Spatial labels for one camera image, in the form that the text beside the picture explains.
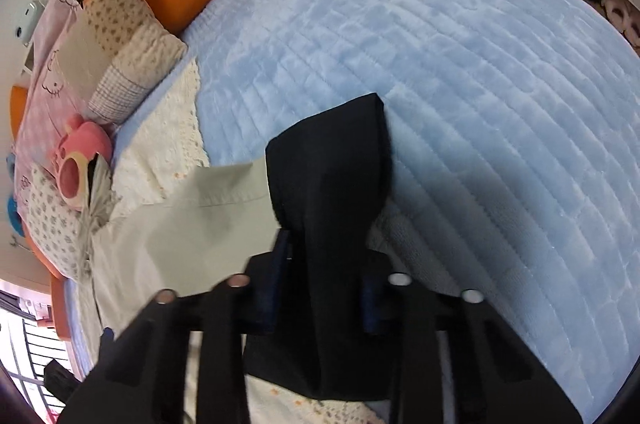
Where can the cream daisy embroidered blanket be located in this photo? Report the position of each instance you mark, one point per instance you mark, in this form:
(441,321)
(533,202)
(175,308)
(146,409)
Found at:
(166,148)

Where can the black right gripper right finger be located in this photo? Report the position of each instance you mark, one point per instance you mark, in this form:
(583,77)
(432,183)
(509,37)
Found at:
(437,358)

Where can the pink Hello Kitty blanket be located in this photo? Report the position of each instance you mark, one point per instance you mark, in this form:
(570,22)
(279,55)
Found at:
(50,102)

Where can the beige patchwork pillow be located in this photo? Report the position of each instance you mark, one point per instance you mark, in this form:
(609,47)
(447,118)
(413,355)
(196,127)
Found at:
(115,55)

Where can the white blue floral pillow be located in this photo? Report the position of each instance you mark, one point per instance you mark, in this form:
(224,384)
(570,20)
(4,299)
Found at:
(55,227)

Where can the pink strawberry bear plush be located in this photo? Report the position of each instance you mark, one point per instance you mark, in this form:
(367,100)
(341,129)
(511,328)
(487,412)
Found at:
(82,141)

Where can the light blue quilted bedspread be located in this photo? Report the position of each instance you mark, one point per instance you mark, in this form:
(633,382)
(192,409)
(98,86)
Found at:
(505,161)

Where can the light green jacket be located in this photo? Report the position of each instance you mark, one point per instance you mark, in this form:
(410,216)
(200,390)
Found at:
(204,231)

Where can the white instant camera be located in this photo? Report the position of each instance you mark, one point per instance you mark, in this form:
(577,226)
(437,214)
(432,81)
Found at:
(28,20)

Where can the balcony window with railing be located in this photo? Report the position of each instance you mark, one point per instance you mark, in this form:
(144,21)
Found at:
(28,343)

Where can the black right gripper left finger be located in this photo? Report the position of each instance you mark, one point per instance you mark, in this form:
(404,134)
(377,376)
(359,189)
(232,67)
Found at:
(140,376)

